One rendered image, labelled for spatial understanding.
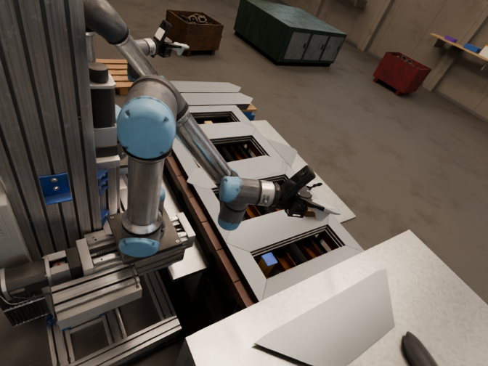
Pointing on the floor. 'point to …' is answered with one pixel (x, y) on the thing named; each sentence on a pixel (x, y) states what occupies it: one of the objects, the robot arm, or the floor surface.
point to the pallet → (118, 73)
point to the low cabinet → (287, 34)
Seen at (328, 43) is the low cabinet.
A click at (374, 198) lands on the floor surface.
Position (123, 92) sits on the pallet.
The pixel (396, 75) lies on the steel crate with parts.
